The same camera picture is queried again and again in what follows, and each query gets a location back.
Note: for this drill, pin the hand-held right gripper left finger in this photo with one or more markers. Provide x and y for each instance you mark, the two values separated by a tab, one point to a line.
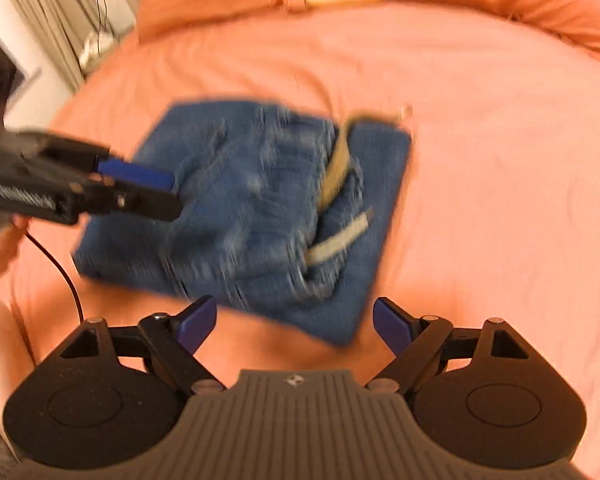
197	325

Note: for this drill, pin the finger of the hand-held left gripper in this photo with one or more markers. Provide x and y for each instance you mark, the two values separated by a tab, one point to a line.
140	175
145	202

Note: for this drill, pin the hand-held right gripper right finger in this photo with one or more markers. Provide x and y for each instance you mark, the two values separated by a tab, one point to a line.
392	325

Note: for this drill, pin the blue denim pants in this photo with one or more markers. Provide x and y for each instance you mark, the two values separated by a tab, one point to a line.
240	200

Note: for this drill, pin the person's left forearm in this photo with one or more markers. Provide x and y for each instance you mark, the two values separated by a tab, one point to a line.
2	360

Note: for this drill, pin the person's left hand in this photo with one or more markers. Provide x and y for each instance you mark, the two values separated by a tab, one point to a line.
0	252

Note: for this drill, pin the olive fabric belt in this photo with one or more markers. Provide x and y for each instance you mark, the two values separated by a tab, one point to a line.
336	170

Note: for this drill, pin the beige curtain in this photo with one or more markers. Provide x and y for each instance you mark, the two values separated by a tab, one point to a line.
65	15

